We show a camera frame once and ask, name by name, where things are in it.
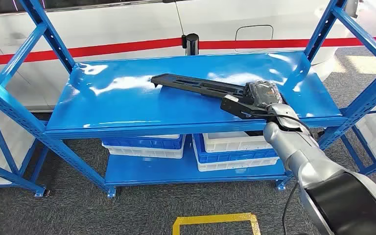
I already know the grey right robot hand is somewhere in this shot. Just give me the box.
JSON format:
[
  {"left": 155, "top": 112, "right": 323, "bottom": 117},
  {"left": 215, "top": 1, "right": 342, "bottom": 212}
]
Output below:
[{"left": 243, "top": 80, "right": 288, "bottom": 110}]

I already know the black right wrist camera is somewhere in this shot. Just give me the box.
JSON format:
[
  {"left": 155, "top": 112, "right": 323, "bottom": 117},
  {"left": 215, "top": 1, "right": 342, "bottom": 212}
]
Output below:
[{"left": 220, "top": 94, "right": 270, "bottom": 120}]

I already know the white car red stripe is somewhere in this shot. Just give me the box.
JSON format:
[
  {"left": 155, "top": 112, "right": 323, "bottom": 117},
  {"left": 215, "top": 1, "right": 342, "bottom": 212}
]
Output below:
[{"left": 0, "top": 0, "right": 376, "bottom": 111}]

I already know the black looped cable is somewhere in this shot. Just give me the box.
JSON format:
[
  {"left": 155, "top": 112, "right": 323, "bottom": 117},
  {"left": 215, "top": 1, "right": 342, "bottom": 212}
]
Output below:
[{"left": 282, "top": 181, "right": 301, "bottom": 235}]

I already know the blue plastic crate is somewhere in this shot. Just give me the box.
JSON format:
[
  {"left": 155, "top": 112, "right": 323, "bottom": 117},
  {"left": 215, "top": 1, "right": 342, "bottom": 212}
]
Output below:
[
  {"left": 192, "top": 133, "right": 278, "bottom": 164},
  {"left": 101, "top": 135, "right": 186, "bottom": 150}
]

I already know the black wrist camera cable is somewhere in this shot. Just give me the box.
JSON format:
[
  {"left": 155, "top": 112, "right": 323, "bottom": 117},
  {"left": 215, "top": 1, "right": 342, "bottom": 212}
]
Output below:
[{"left": 256, "top": 113, "right": 315, "bottom": 139}]

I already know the chrome and black post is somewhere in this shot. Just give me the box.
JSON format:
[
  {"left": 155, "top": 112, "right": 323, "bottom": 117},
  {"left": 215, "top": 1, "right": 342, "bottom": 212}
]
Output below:
[{"left": 181, "top": 33, "right": 200, "bottom": 56}]

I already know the long black plastic part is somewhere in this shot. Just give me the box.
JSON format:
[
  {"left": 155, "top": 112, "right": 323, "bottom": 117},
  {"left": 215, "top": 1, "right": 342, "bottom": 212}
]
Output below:
[{"left": 150, "top": 73, "right": 257, "bottom": 104}]

